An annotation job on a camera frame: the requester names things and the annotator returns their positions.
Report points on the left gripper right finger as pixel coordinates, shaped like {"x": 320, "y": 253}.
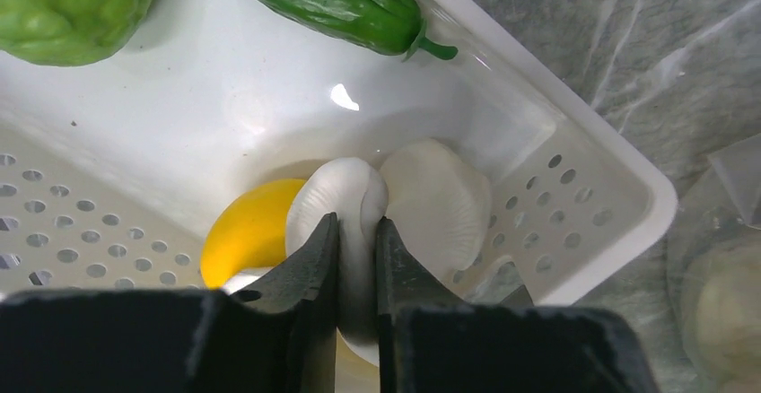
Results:
{"x": 430, "y": 340}

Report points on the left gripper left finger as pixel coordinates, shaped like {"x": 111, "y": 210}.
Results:
{"x": 277, "y": 334}

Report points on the yellow lemon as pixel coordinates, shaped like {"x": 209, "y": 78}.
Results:
{"x": 250, "y": 232}

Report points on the polka dot zip bag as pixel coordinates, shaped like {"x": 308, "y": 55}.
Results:
{"x": 713, "y": 270}

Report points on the white plastic basket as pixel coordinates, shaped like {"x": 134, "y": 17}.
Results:
{"x": 501, "y": 181}

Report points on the green chili pepper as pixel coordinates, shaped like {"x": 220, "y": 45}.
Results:
{"x": 388, "y": 27}

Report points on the light green bumpy fruit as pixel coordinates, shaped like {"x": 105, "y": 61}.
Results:
{"x": 69, "y": 32}

